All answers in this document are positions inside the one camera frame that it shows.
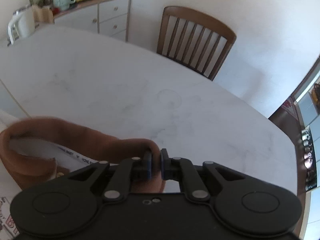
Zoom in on light blue kitchen cabinets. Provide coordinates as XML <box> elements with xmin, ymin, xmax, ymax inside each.
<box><xmin>293</xmin><ymin>74</ymin><xmax>319</xmax><ymax>141</ymax></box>

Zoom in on brown wooden slatted chair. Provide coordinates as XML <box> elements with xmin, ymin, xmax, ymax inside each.
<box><xmin>156</xmin><ymin>6</ymin><xmax>236</xmax><ymax>81</ymax></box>

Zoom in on white electric kettle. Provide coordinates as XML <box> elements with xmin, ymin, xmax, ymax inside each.
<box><xmin>8</xmin><ymin>4</ymin><xmax>35</xmax><ymax>44</ymax></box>

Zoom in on mint green mug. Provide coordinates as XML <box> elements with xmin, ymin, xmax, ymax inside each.
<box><xmin>53</xmin><ymin>0</ymin><xmax>76</xmax><ymax>11</ymax></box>

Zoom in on white polo shirt brown collar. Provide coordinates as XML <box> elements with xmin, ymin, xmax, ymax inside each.
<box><xmin>1</xmin><ymin>111</ymin><xmax>165</xmax><ymax>239</ymax></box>

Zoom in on wooden knife block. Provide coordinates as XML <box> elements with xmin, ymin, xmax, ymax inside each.
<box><xmin>32</xmin><ymin>5</ymin><xmax>54</xmax><ymax>24</ymax></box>

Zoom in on white wood-top sideboard cabinet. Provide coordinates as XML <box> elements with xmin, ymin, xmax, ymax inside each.
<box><xmin>54</xmin><ymin>0</ymin><xmax>131</xmax><ymax>42</ymax></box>

